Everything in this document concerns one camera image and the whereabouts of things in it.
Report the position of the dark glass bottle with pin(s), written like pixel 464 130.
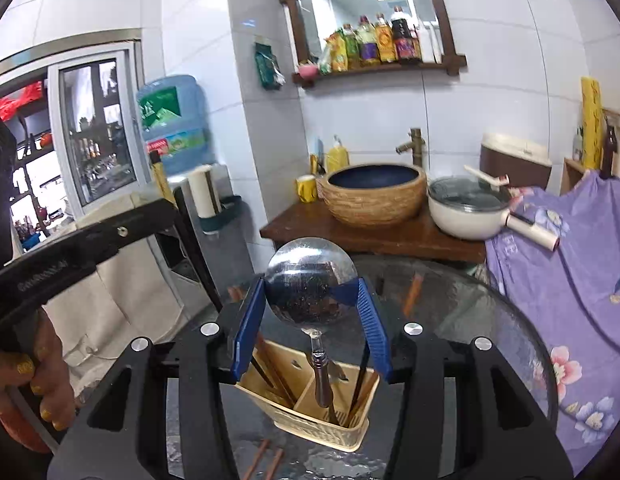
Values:
pixel 611 150

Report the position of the red plastic bag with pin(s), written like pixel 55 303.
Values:
pixel 20 100

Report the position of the beige cloth cover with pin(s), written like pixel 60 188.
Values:
pixel 115 310

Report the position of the yellow soap pump bottle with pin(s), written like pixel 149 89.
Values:
pixel 337 157

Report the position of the woven pattern wash basin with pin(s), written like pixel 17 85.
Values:
pixel 370 205

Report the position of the water dispenser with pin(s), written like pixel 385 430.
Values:
pixel 230 260

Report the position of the cluttered shelf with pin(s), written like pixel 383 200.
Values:
pixel 25 185

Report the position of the paper towel roll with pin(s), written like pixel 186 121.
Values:
pixel 202 192

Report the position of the yellow cup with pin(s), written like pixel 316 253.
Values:
pixel 306 190

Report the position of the brown appliance with white lid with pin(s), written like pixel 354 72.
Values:
pixel 515 165

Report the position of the beige plastic utensil holder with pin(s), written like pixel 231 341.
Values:
pixel 315 425

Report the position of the purple label oil bottle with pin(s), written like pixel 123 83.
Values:
pixel 368 45

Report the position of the yellow green snack packet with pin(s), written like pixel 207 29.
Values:
pixel 335 52

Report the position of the brown wooden chopstick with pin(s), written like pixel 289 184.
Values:
pixel 412 295
pixel 260 460
pixel 272 370
pixel 285 385
pixel 275 462

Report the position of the person's left hand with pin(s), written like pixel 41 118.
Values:
pixel 50 375

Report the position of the white pot with glass lid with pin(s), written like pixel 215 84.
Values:
pixel 465 225

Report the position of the window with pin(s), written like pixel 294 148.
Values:
pixel 95 135

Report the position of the wooden sink counter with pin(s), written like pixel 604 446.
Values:
pixel 400 242

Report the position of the green label bottle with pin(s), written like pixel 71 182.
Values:
pixel 351 50

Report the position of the bronze faucet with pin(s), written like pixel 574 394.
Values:
pixel 415 147

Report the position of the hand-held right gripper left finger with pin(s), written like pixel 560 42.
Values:
pixel 247 330

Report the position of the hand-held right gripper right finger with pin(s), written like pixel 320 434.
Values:
pixel 377 330

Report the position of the white rice paddle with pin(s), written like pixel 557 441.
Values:
pixel 485 175

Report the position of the blue toothbrush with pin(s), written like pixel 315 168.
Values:
pixel 318 152

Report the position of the orange label oil bottle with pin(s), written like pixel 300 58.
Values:
pixel 386 40

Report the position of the green towel holder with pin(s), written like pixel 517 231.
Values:
pixel 227 212

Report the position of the pink bowl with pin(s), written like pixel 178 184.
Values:
pixel 307 70

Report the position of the yellow patterned roll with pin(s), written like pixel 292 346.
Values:
pixel 592 125

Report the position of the metal spoon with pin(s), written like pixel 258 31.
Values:
pixel 310 285

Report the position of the wooden framed mirror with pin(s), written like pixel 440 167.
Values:
pixel 340 10

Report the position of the dark sauce bottle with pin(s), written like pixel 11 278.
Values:
pixel 405 37

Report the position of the purple floral cloth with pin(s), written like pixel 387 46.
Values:
pixel 565 285

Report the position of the blue water bottle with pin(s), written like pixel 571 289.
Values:
pixel 175 120

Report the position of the person's black clothing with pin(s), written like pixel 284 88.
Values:
pixel 0 185

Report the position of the small wooden shelf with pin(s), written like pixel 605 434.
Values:
pixel 570 177

